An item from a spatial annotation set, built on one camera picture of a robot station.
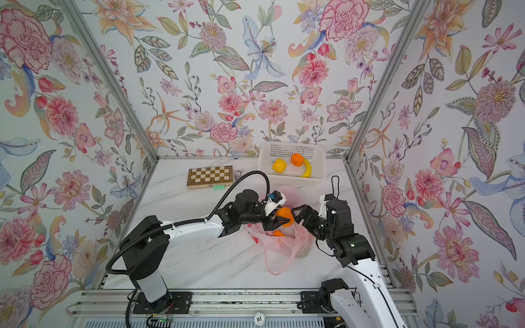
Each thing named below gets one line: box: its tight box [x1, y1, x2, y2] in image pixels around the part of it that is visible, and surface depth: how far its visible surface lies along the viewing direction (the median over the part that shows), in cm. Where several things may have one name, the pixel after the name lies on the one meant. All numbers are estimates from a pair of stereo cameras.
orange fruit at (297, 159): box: [290, 153, 305, 167], surface depth 118 cm
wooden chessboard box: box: [186, 165, 234, 190], surface depth 112 cm
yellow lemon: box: [272, 158, 288, 174], surface depth 113 cm
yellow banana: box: [300, 158, 313, 178], surface depth 115 cm
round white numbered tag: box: [254, 312, 266, 326], surface depth 68 cm
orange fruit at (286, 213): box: [275, 207, 295, 228], surface depth 78 cm
